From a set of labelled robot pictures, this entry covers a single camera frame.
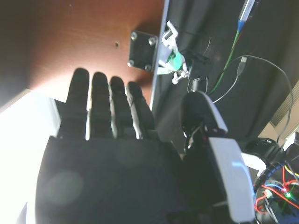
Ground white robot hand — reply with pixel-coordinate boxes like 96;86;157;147
35;67;256;224

